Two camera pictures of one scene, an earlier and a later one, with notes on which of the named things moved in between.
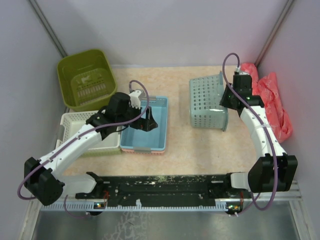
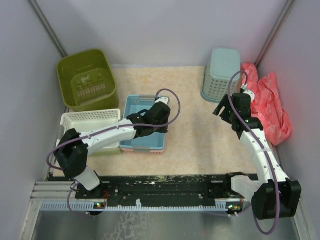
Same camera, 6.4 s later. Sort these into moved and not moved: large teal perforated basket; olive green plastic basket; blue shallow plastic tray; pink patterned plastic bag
Moved: large teal perforated basket
Not moved: blue shallow plastic tray; olive green plastic basket; pink patterned plastic bag
